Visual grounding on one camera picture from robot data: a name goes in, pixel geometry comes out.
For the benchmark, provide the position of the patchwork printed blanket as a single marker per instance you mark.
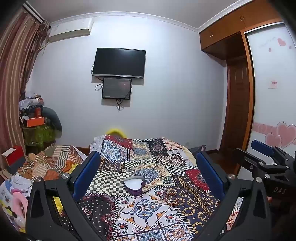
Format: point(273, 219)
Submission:
point(148, 176)

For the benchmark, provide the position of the brown wooden door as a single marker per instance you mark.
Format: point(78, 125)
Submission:
point(235, 104)

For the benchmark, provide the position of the yellow pillow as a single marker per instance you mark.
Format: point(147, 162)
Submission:
point(115, 132)

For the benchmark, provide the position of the white sliding door pink hearts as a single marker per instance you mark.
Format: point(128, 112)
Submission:
point(272, 88)

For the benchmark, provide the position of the red white door sticker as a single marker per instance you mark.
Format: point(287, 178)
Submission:
point(273, 84)

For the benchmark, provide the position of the white plastic bags pile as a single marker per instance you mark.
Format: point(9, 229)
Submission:
point(30, 100)

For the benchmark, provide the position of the small black wall monitor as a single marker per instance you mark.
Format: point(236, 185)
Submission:
point(116, 88)

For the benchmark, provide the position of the heart-shaped jewelry box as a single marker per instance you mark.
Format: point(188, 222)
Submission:
point(133, 184)

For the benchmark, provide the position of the white printed bag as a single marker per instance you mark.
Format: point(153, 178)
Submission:
point(9, 208)

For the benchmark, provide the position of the dark purple cloth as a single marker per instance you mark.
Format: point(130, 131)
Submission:
point(198, 148)

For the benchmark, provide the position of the orange striped cloth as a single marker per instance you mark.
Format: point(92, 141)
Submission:
point(52, 162)

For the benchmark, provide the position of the pink plush toy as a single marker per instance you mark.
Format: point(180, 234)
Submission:
point(19, 204)

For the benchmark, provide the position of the yellow quilt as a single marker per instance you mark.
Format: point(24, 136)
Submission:
point(57, 206)

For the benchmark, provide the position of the red box white top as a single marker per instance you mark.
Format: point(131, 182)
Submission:
point(13, 157)

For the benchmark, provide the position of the white air conditioner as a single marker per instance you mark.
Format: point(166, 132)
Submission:
point(69, 31)

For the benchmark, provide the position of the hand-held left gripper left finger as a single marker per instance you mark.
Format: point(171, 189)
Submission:
point(88, 172)

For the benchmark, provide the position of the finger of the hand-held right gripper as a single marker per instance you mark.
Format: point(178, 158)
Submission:
point(262, 147)
point(247, 158)

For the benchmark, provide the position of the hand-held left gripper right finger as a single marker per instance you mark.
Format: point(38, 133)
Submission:
point(210, 174)

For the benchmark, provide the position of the black wall television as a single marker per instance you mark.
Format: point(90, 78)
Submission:
point(119, 62)

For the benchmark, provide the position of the orange box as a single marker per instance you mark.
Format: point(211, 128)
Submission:
point(35, 122)

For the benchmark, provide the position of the wooden wardrobe cabinet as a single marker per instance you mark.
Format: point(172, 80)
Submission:
point(231, 30)

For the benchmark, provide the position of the brown striped curtain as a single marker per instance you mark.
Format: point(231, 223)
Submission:
point(13, 76)

